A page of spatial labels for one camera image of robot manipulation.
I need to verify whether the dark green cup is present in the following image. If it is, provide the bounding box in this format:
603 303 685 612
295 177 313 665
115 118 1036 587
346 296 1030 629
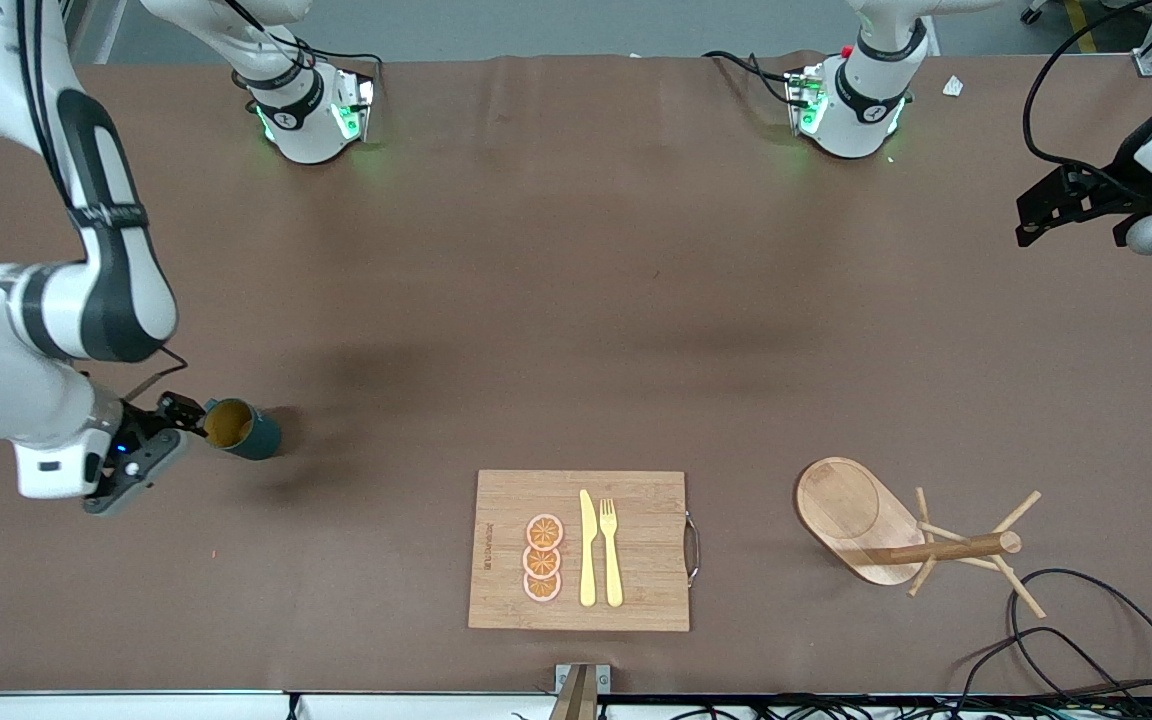
202 398 283 462

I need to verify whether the wooden cup rack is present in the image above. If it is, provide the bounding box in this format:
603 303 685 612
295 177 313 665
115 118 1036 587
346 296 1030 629
794 457 1047 621

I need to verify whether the brown table cover sheet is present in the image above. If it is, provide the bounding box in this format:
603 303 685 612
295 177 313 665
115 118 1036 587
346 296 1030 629
0 52 1152 696

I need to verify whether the yellow plastic knife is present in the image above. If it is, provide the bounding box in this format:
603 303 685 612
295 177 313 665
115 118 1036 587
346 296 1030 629
579 489 598 608

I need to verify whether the yellow plastic fork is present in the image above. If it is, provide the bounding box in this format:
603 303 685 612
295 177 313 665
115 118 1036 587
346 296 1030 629
599 498 625 609

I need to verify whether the wooden cutting board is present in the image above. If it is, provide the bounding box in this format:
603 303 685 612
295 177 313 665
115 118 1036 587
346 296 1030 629
468 470 702 633

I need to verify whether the white table edge rail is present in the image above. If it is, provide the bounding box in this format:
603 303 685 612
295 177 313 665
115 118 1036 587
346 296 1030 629
0 690 1152 720

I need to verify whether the black left base cable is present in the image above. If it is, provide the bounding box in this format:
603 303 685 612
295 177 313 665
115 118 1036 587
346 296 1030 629
701 49 799 107

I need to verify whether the black base cable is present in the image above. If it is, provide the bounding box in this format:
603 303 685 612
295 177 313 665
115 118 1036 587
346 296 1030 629
236 0 384 83
701 49 799 107

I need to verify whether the black right base cable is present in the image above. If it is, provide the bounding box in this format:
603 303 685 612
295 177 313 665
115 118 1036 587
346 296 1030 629
236 0 384 83

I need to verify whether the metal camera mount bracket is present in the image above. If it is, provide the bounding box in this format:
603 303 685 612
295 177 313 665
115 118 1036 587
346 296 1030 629
548 663 612 720

